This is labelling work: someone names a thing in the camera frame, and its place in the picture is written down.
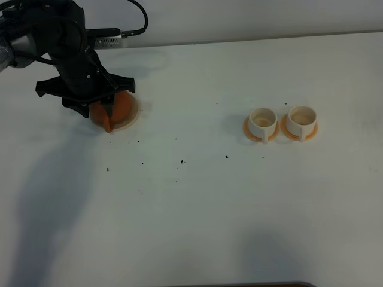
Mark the brown clay teapot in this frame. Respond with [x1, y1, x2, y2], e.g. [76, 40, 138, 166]
[89, 90, 134, 133]

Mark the black braided camera cable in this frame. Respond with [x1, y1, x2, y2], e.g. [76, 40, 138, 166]
[121, 0, 149, 38]

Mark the white teacup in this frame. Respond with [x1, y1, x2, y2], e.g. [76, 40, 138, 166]
[249, 108, 277, 141]
[286, 105, 317, 142]

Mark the right orange cup saucer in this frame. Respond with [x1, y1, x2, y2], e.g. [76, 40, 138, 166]
[280, 114, 318, 141]

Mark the left white teacup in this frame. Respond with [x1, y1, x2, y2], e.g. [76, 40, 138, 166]
[249, 108, 277, 141]

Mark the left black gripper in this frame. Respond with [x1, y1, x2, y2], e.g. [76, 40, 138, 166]
[35, 47, 136, 118]

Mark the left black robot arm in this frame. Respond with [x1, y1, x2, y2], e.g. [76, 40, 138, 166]
[1, 1, 135, 118]

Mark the right white teacup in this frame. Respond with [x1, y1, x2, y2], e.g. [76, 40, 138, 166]
[286, 105, 317, 142]

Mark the cream teapot saucer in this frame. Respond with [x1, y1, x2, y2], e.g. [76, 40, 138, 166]
[95, 96, 141, 131]

